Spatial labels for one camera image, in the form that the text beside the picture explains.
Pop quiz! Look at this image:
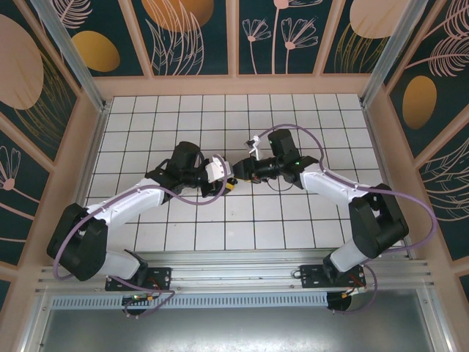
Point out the grey metal sheet panel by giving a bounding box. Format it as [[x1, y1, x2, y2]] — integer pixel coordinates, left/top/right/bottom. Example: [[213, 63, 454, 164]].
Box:
[[34, 307, 437, 352]]

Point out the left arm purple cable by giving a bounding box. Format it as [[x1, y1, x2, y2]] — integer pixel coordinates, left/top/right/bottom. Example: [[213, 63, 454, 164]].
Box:
[[53, 153, 231, 319]]

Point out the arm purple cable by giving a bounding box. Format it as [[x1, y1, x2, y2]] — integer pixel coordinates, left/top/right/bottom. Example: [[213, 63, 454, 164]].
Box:
[[252, 124, 439, 316], [53, 153, 231, 319]]

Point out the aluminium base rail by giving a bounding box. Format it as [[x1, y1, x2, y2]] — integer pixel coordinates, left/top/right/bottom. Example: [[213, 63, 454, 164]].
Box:
[[34, 251, 432, 294]]

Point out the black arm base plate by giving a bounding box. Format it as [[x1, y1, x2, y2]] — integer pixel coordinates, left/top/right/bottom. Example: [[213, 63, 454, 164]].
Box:
[[105, 266, 173, 293], [298, 263, 367, 291]]

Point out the grey slotted cable duct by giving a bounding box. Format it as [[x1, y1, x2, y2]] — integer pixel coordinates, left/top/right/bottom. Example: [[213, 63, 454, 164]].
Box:
[[51, 294, 330, 309]]

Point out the small wired connector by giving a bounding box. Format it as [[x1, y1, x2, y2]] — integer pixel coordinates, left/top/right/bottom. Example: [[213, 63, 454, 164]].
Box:
[[122, 292, 164, 305], [340, 285, 367, 298]]

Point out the aluminium corner post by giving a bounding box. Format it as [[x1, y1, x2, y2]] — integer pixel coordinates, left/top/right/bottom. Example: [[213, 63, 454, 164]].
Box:
[[360, 0, 437, 108], [30, 0, 112, 112]]

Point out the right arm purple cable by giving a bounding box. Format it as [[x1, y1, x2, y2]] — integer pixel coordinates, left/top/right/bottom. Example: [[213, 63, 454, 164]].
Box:
[[252, 124, 439, 316]]

